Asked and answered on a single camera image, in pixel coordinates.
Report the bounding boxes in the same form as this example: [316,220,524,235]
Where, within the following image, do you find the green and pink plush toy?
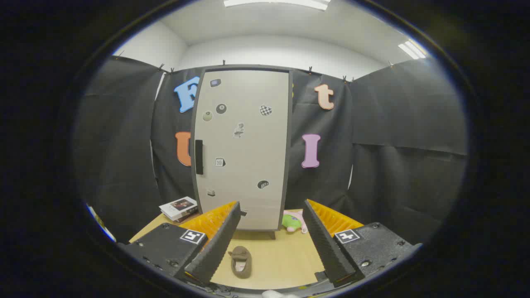
[282,210,308,234]

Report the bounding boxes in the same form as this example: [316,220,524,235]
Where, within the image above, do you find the grey shoe cabinet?
[191,65,294,240]

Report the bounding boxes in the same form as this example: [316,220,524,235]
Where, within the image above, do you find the black backdrop cloth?
[72,56,468,245]

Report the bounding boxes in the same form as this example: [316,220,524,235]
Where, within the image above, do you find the long ceiling light panel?
[224,0,331,11]

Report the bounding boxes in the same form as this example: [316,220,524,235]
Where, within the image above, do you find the white book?
[159,197,198,221]

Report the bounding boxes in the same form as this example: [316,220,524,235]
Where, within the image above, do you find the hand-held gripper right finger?
[304,199,423,288]

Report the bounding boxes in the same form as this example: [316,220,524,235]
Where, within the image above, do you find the brown book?
[176,208,200,223]

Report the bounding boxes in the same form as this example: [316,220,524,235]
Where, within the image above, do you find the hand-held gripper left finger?
[118,201,242,287]

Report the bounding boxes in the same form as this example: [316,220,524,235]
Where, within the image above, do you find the brown fluffy shoe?
[228,246,253,279]

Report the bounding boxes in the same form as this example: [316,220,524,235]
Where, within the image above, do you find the small ceiling light panel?
[398,40,427,60]

